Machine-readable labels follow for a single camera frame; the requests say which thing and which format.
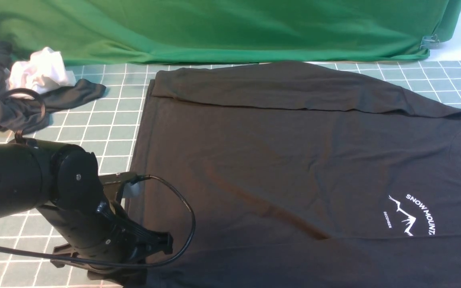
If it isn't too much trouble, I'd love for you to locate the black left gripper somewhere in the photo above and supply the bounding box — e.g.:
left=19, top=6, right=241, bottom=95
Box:
left=38, top=205, right=173, bottom=264

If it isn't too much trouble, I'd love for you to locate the dark gray long-sleeve top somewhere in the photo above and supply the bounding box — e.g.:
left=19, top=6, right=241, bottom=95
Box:
left=130, top=62, right=461, bottom=288

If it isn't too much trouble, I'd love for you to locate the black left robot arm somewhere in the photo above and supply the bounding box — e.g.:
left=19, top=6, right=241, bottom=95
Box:
left=0, top=138, right=173, bottom=283

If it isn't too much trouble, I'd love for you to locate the teal checkered tablecloth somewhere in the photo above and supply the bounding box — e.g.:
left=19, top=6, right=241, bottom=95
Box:
left=0, top=61, right=461, bottom=288

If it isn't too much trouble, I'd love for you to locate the crumpled dark gray garment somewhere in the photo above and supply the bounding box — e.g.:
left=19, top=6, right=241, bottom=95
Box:
left=0, top=41, right=106, bottom=134

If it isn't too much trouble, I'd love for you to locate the crumpled white cloth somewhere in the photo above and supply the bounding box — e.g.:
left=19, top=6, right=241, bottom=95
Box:
left=6, top=47, right=77, bottom=94

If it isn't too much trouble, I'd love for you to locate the metal binder clip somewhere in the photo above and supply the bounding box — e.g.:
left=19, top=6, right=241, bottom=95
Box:
left=419, top=34, right=441, bottom=50

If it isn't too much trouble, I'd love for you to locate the green backdrop cloth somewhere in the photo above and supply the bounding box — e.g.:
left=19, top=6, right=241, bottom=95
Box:
left=0, top=0, right=461, bottom=65

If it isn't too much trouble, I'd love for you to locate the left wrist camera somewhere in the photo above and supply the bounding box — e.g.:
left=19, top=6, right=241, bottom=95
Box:
left=99, top=172, right=146, bottom=202

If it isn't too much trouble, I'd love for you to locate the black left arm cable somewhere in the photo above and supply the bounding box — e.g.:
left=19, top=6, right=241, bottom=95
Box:
left=0, top=175, right=196, bottom=269

